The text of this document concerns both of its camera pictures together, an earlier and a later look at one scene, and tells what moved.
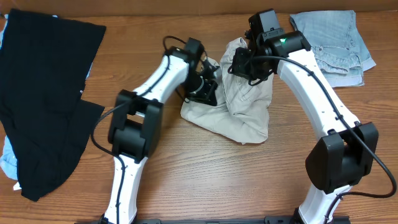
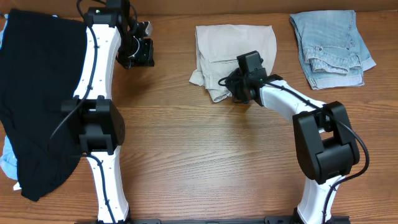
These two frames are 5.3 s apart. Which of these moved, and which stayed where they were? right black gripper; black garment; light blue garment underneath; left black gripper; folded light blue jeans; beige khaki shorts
Moved: beige khaki shorts; right black gripper; left black gripper
Stayed: folded light blue jeans; black garment; light blue garment underneath
